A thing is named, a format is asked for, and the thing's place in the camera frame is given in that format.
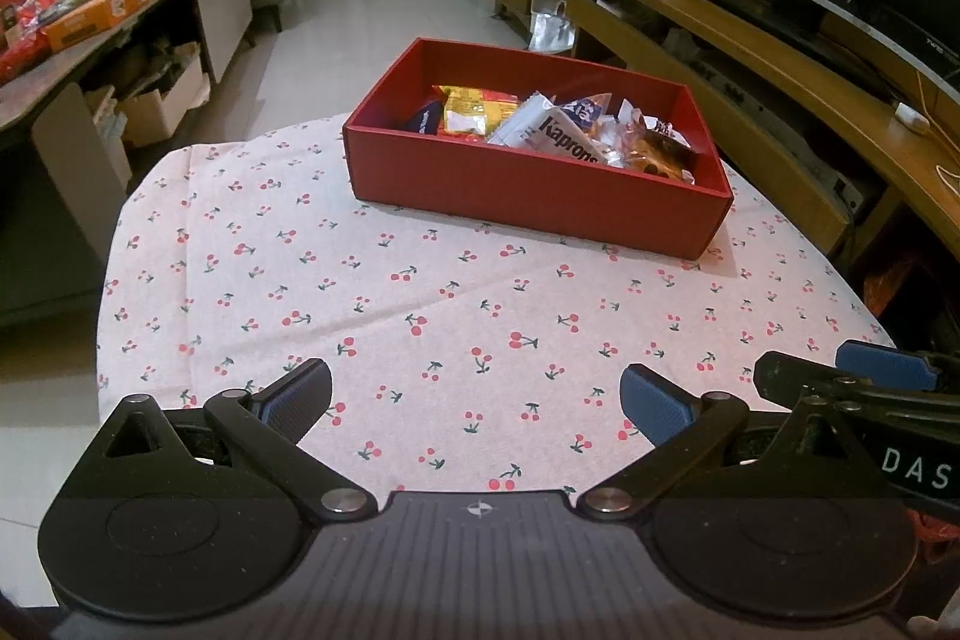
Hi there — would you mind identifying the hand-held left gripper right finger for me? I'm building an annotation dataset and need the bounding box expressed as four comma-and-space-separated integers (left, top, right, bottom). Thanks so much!
576, 362, 893, 522

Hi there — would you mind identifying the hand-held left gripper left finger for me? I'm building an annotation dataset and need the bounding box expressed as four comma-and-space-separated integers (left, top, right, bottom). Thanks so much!
79, 357, 380, 525

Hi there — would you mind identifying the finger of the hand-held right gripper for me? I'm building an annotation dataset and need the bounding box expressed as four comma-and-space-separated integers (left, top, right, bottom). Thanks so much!
754, 351, 960, 417
835, 340, 960, 392

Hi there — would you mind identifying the red cardboard box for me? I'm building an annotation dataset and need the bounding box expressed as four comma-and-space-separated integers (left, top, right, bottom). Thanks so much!
343, 37, 734, 260

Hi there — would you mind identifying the brown pastry clear packet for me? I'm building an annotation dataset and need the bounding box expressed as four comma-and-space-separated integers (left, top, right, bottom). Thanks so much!
622, 128, 702, 185

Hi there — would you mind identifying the clear crinkled snack wrapper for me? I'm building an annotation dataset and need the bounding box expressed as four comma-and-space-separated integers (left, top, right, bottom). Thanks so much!
600, 100, 647, 165

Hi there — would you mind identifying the white red dates packet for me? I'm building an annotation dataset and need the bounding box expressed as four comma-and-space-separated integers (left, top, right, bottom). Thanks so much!
645, 115, 692, 150

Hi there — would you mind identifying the white black lettered snack packet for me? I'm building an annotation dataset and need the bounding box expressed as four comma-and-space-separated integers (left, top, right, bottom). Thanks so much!
486, 94, 602, 167

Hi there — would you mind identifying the navy blue snack packet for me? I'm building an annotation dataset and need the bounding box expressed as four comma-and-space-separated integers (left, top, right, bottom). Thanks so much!
400, 98, 449, 136

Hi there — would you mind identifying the blue white snack packet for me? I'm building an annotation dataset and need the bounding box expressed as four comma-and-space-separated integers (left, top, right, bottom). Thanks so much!
553, 91, 614, 140

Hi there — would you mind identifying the red yellow snack packet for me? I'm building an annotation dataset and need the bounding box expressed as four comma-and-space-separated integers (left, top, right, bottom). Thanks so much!
437, 83, 522, 141

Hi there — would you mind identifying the orange plastic bag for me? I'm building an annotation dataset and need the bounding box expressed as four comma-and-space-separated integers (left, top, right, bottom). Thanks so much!
862, 257, 923, 319

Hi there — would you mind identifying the cherry print tablecloth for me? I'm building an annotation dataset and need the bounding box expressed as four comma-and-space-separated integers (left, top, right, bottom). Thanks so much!
96, 111, 897, 498

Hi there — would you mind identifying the white cardboard box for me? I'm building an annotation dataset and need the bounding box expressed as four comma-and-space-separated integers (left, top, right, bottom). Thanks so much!
112, 44, 211, 150

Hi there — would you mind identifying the wooden television stand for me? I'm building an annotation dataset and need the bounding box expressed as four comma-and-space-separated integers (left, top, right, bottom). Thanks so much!
486, 0, 960, 281

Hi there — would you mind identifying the white cabinet panel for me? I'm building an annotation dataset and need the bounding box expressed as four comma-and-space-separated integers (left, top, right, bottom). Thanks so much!
195, 0, 254, 85

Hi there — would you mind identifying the silver foil bag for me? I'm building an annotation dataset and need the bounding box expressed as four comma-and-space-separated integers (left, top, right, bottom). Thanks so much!
529, 0, 577, 52

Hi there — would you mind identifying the dark side table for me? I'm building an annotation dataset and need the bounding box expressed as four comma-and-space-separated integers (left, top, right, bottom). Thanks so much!
0, 0, 254, 326

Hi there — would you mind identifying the orange flat box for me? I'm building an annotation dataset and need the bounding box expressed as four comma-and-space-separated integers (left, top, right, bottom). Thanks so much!
41, 0, 149, 55

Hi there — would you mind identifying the red plastic bag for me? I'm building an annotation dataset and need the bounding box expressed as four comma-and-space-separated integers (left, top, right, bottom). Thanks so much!
0, 0, 61, 82

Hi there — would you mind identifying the white cable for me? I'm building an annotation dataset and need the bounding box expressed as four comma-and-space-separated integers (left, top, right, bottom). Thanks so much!
915, 70, 960, 199

